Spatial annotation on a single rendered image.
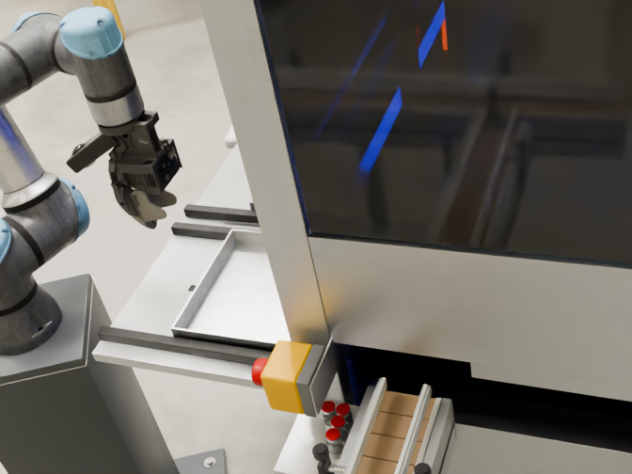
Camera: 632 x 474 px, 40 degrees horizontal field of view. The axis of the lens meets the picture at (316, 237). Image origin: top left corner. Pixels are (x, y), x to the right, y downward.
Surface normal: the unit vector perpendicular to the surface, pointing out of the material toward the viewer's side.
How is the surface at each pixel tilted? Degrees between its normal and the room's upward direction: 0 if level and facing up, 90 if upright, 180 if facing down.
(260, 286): 0
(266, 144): 90
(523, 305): 90
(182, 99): 0
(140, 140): 90
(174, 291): 0
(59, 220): 75
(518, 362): 90
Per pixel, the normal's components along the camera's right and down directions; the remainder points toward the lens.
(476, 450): -0.33, 0.65
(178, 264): -0.17, -0.76
